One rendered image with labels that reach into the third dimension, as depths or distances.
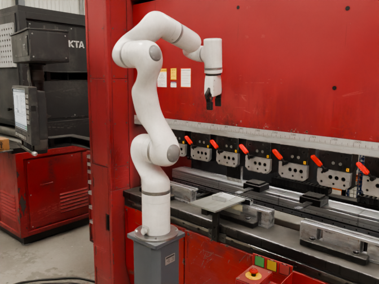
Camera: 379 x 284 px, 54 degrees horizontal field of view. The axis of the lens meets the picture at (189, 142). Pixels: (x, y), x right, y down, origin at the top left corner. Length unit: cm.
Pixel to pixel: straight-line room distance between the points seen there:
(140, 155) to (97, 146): 117
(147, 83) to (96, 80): 124
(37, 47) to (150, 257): 147
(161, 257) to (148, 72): 74
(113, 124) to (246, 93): 98
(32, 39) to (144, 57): 122
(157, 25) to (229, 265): 131
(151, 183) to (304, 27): 98
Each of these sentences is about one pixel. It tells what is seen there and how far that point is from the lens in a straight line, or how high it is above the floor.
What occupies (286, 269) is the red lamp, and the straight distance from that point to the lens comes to 180.
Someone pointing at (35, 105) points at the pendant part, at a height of 149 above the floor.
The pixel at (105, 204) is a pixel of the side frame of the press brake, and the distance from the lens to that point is 270.
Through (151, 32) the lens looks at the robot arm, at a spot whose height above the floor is 183.
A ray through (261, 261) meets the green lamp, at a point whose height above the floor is 82.
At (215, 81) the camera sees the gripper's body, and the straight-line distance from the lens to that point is 174.
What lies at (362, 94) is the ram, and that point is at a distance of 171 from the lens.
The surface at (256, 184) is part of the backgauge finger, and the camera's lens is 228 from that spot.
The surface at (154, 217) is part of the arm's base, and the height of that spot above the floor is 109.
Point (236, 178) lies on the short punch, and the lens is 212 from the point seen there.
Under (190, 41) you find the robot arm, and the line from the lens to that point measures 159.
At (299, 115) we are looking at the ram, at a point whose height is 149.
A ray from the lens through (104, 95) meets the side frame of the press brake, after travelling 254.
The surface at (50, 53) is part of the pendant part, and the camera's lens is 248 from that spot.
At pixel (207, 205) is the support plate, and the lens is 196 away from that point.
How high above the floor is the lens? 165
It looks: 10 degrees down
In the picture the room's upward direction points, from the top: 1 degrees clockwise
